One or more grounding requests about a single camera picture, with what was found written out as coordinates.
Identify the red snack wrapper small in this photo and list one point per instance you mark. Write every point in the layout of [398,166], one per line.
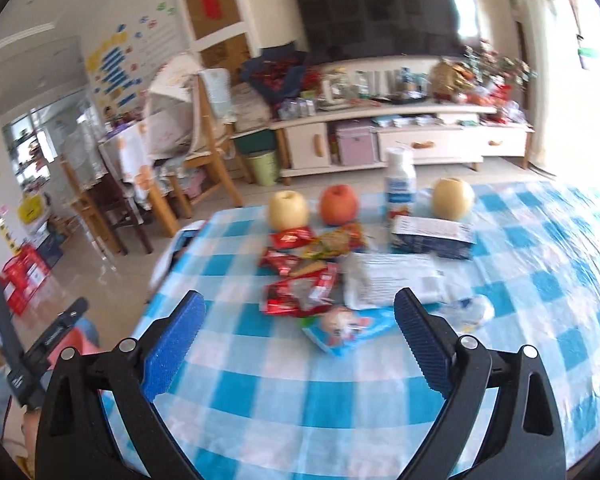
[292,238]

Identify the red snack wrapper large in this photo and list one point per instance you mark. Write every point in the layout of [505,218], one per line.
[302,296]

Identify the pink plastic bucket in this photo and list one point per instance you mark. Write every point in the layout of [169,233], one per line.
[83,337]

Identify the pink storage box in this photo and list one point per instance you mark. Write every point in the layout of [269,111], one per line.
[357,143]

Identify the dark flower bouquet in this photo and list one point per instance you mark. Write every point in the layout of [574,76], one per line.
[280,73]

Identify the white yogurt bottle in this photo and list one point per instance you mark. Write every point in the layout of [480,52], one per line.
[400,182]

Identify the yellow plastic bag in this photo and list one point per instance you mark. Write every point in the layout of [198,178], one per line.
[31,208]

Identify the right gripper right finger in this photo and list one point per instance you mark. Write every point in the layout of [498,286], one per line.
[524,437]

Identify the blue cartoon snack wrapper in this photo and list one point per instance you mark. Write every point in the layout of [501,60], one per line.
[340,328]

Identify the blue white carton box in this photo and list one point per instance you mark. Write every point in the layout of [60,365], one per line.
[441,238]

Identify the wooden chair with cover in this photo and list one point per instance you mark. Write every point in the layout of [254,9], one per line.
[183,79]

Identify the yellow green snack wrapper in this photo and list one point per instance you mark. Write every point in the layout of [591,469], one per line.
[336,243]

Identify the white TV cabinet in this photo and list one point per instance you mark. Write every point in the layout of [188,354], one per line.
[437,132]

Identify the red apple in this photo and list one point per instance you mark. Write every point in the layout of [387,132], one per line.
[338,205]

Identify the blue checkered tablecloth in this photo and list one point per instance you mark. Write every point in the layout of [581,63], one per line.
[255,399]

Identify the green trash bin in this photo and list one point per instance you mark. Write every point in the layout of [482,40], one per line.
[264,167]

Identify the dining table with cloth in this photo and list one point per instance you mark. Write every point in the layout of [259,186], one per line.
[125,154]

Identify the red gift boxes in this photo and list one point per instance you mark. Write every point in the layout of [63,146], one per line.
[22,276]

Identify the white plastic package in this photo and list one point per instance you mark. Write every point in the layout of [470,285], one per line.
[372,280]

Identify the black television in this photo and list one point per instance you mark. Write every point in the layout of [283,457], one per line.
[338,30]

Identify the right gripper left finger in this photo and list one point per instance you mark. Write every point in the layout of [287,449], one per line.
[75,440]

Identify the clear plastic wrapper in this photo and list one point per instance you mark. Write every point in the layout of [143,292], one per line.
[467,315]

